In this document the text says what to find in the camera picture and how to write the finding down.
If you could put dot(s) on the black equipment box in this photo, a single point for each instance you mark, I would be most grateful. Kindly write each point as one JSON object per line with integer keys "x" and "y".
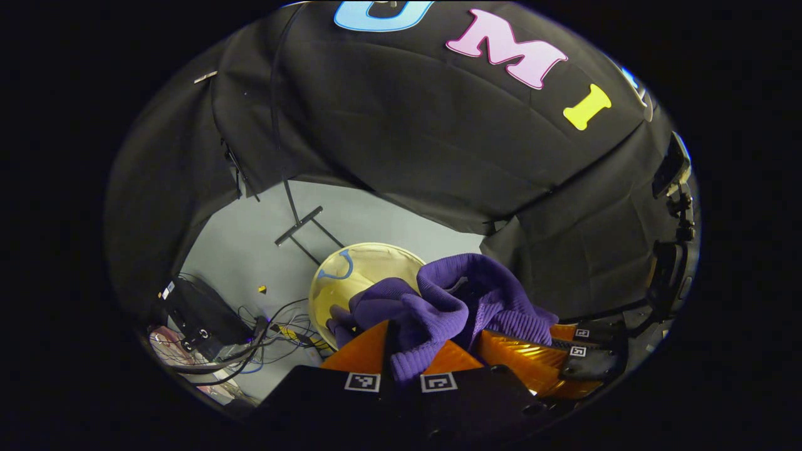
{"x": 200, "y": 313}

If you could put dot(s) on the small white clip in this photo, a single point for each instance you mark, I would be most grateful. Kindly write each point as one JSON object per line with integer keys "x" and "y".
{"x": 205, "y": 76}

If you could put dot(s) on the black clothes rack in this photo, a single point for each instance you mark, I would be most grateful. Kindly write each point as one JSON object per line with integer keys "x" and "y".
{"x": 299, "y": 224}

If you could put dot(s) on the black backdrop cloth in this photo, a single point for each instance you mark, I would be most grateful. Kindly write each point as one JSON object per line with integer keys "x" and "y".
{"x": 407, "y": 125}

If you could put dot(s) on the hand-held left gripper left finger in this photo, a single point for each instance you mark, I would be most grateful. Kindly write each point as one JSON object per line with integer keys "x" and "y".
{"x": 326, "y": 404}

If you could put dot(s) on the yellow laundry hamper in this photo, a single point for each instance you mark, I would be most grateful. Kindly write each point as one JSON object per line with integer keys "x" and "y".
{"x": 369, "y": 263}

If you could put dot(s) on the purple ribbed jacket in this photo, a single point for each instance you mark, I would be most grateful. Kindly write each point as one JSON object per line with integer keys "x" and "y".
{"x": 463, "y": 294}

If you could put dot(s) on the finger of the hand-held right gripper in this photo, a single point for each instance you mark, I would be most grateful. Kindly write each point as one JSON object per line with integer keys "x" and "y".
{"x": 595, "y": 333}
{"x": 526, "y": 366}

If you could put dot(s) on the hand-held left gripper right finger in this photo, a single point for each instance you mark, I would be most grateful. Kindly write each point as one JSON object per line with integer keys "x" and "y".
{"x": 476, "y": 401}

